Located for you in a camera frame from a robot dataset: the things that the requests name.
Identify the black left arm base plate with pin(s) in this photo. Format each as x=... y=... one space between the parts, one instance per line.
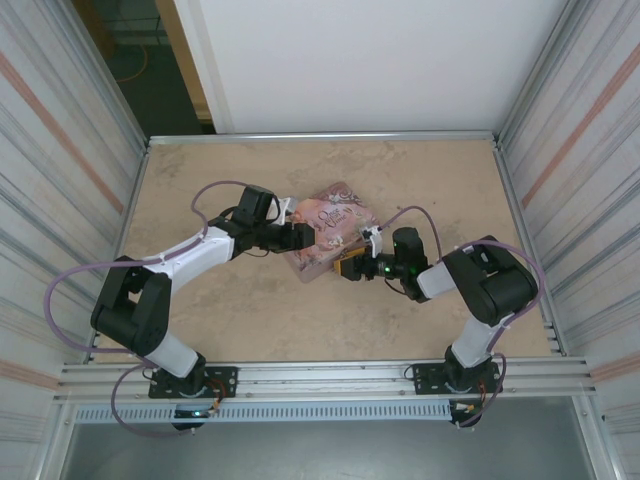
x=225 y=382

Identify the aluminium table frame rail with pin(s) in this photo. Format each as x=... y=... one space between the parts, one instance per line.
x=325 y=137

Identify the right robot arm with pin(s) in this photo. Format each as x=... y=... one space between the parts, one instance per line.
x=500 y=290

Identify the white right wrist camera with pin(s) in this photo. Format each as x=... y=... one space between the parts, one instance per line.
x=372 y=240

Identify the wooden door frame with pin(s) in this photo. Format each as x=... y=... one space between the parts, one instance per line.
x=190 y=65

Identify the corrugated metal side panel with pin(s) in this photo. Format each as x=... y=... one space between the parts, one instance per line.
x=45 y=175
x=595 y=175

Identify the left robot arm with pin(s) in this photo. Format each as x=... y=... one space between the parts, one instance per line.
x=195 y=255

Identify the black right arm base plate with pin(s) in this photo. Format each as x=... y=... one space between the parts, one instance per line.
x=425 y=377

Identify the aluminium mounting rail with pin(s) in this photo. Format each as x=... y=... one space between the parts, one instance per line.
x=325 y=380

